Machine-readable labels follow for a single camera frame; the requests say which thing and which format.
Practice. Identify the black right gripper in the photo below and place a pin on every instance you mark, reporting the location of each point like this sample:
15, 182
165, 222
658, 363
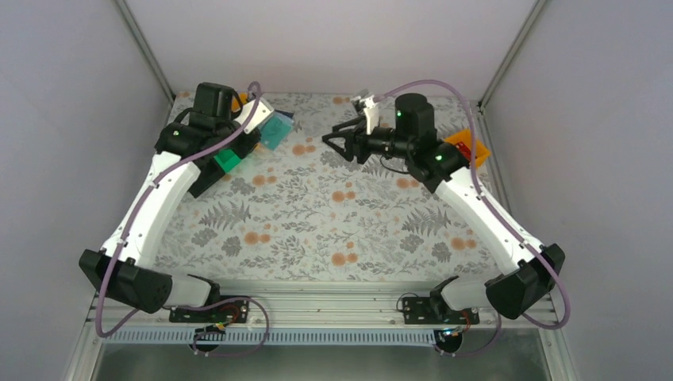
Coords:
359, 142

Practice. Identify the teal card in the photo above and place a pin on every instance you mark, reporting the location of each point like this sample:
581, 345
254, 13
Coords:
275, 130

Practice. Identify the blue leather card holder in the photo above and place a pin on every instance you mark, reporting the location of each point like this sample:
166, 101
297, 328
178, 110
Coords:
284, 114

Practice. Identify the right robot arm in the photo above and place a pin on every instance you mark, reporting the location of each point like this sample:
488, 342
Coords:
528, 268

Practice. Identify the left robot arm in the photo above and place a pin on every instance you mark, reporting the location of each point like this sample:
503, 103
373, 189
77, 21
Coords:
220, 119

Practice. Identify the red card in right bin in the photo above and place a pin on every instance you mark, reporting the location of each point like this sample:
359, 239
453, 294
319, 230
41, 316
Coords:
467, 153

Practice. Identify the orange plastic bin left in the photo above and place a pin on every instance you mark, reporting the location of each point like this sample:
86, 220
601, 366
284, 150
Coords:
238, 101

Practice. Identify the orange plastic bin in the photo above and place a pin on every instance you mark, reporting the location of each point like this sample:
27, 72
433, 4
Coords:
238, 101
463, 142

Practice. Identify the green plastic bin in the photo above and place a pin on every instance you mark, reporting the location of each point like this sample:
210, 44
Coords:
227, 160

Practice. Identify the orange plastic bin right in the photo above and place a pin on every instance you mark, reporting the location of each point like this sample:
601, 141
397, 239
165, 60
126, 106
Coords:
463, 142

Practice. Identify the black plastic bin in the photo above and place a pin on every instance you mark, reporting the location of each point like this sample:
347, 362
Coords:
210, 172

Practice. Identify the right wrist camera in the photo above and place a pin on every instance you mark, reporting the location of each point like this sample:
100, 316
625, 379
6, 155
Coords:
366, 104

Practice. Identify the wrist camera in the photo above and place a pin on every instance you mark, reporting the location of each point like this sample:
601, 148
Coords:
262, 114
366, 104

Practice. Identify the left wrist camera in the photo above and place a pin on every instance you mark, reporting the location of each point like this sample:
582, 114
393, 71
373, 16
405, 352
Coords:
262, 114

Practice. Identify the aluminium rail frame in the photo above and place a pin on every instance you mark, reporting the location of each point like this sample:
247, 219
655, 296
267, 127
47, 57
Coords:
305, 304

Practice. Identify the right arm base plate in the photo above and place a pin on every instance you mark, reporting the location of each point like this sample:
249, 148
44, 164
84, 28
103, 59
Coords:
417, 310

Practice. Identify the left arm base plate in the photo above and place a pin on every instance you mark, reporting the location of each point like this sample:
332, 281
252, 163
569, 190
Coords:
227, 313

